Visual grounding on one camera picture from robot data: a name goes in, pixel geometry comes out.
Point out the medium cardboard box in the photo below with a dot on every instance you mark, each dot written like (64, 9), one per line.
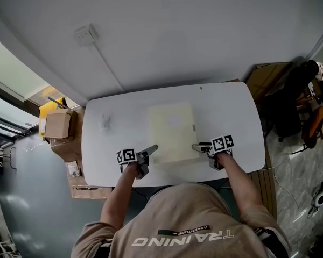
(66, 149)

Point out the cream folder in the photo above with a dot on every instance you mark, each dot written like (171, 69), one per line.
(172, 138)

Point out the wooden slat panel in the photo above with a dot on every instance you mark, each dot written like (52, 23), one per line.
(266, 195)

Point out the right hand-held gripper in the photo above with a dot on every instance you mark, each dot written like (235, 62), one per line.
(220, 144)

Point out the orange chair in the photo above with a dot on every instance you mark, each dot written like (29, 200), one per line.
(317, 125)

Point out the crumpled clear plastic wrap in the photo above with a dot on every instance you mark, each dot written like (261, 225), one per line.
(105, 122)

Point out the person's left forearm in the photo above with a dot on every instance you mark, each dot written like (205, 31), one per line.
(118, 195)

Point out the large taped cardboard box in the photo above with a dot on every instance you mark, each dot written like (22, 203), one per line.
(80, 187)

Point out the person's right forearm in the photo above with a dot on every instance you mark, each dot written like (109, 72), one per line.
(239, 181)

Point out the white round floor device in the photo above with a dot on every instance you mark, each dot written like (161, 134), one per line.
(321, 199)

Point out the window with white blind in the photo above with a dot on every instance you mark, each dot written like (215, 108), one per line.
(8, 71)

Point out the person's beige printed t-shirt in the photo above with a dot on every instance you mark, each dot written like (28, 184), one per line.
(188, 214)

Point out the small cardboard box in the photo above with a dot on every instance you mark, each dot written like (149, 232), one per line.
(57, 124)

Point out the yellow plastic bin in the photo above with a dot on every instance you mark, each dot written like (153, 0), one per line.
(44, 111)

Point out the white table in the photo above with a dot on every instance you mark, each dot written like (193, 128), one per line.
(231, 117)

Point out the black office chair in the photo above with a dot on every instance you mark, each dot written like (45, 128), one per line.
(288, 111)

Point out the brown cardboard sheet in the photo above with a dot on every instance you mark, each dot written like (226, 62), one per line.
(266, 79)

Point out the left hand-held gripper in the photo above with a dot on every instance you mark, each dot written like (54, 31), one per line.
(126, 156)

